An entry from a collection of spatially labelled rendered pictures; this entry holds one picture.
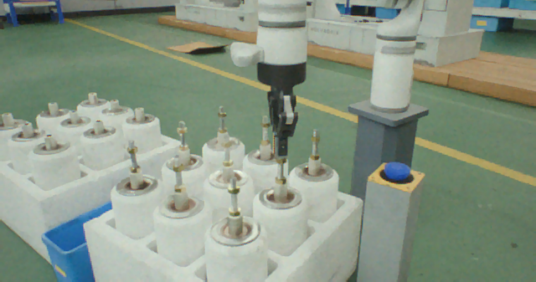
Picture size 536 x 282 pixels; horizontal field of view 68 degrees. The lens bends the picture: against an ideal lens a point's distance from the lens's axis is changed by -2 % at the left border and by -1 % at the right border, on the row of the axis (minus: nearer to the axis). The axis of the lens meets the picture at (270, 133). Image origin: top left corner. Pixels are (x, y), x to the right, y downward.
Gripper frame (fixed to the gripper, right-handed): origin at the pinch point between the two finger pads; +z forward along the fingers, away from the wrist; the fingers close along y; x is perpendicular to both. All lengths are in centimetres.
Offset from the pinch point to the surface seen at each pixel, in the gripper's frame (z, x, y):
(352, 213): 17.7, -15.3, 4.0
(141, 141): 14, 28, 41
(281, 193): 8.5, 0.0, -1.1
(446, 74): 29, -129, 146
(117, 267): 22.4, 29.2, 2.0
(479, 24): 30, -317, 372
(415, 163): 35, -59, 55
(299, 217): 11.7, -2.4, -4.1
